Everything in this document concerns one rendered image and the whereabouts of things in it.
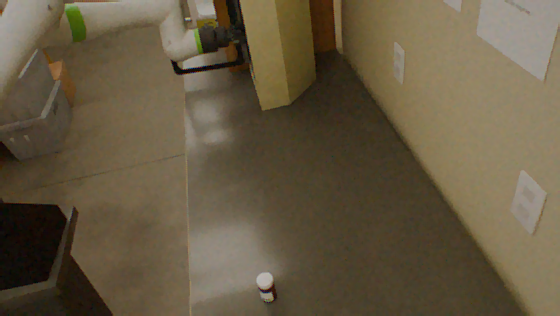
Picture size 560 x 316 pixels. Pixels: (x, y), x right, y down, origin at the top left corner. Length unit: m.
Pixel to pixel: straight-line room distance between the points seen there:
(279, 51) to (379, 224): 0.72
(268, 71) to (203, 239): 0.67
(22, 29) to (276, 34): 0.75
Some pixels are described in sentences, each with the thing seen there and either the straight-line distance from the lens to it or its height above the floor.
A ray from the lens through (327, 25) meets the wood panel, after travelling 2.00.
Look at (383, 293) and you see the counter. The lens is 1.07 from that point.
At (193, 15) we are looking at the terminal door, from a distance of 1.85.
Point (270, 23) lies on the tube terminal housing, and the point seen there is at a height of 1.27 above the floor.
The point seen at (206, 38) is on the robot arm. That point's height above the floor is 1.22.
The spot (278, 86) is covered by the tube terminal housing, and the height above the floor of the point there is 1.03.
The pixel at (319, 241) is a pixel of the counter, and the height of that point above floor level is 0.94.
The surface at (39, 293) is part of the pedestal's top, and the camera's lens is 1.37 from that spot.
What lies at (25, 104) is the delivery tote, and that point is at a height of 0.45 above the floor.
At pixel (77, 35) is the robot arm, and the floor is 1.36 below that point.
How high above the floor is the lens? 1.83
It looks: 39 degrees down
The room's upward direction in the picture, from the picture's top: 11 degrees counter-clockwise
